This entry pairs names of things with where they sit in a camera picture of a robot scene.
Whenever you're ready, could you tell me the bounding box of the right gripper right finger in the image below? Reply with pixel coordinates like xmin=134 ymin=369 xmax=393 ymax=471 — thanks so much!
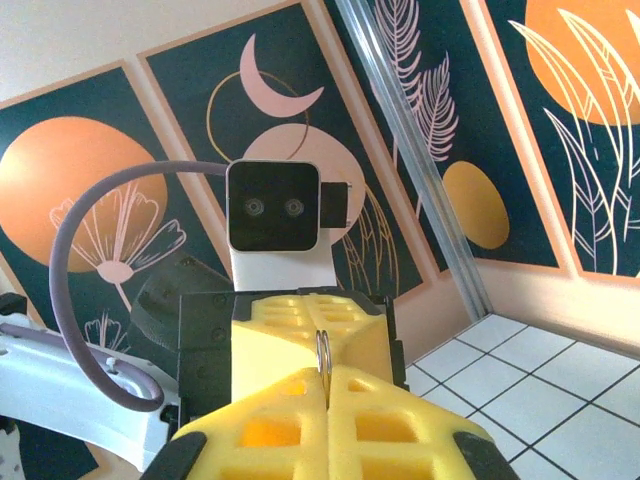
xmin=326 ymin=365 xmax=522 ymax=480

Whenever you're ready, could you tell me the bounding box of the orange sun leaves panel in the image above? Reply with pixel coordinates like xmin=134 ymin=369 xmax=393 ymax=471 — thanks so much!
xmin=462 ymin=0 xmax=640 ymax=289

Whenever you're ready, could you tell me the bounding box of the feather and yellow oval panel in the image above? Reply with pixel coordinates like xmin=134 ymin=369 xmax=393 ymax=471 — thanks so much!
xmin=322 ymin=0 xmax=571 ymax=274

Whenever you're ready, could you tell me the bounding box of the aluminium corner post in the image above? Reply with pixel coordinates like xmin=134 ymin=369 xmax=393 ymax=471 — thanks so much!
xmin=333 ymin=0 xmax=495 ymax=322

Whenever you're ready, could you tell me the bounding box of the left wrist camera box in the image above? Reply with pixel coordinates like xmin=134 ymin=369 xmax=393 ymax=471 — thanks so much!
xmin=224 ymin=158 xmax=357 ymax=292

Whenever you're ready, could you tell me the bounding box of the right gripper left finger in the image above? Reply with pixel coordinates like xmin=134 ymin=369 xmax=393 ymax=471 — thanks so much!
xmin=141 ymin=367 xmax=330 ymax=480

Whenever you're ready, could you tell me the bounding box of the orange circle flower panel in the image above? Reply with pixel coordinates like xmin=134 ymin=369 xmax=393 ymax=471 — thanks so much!
xmin=0 ymin=59 xmax=236 ymax=480

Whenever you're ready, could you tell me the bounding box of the black tagged key with ring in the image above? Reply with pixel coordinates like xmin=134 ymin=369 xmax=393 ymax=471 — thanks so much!
xmin=314 ymin=329 xmax=335 ymax=396

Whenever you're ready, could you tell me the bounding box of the crescent moon wall panel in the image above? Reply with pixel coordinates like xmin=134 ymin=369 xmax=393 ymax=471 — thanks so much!
xmin=137 ymin=0 xmax=436 ymax=306

